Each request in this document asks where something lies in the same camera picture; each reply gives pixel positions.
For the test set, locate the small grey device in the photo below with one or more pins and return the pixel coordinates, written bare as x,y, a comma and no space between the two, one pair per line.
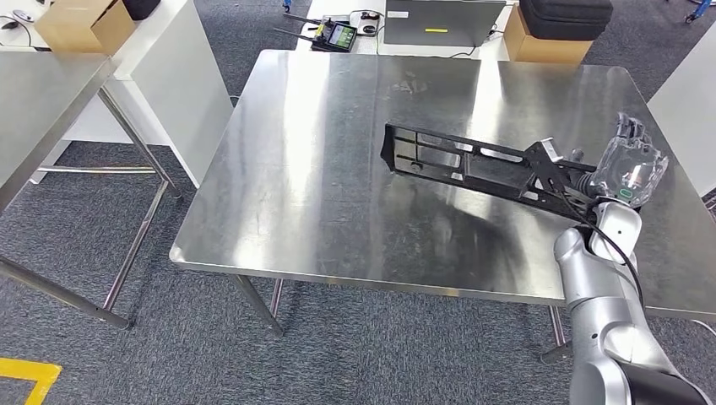
22,15

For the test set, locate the grey laptop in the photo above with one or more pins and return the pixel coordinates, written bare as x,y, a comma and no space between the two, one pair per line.
442,22

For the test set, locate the long black plastic part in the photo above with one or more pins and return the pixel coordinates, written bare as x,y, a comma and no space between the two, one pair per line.
492,173

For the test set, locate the yellow floor tape outline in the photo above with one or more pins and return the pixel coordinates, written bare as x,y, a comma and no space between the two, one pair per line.
28,370

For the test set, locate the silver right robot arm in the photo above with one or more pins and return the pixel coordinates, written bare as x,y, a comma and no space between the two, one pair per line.
598,279

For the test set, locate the brown cardboard box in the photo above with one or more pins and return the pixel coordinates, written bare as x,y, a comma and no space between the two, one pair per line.
548,51
78,28

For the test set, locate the black hard case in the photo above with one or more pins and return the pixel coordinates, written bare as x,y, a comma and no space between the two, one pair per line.
565,17

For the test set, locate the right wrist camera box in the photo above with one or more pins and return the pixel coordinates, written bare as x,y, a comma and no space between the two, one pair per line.
545,167

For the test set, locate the black remote controller with screen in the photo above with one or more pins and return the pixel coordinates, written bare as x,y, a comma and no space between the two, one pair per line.
341,36

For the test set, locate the steel workbench table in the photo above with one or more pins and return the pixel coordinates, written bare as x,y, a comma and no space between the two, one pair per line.
313,167

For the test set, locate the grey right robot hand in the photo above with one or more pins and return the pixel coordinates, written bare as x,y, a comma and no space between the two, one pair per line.
632,167

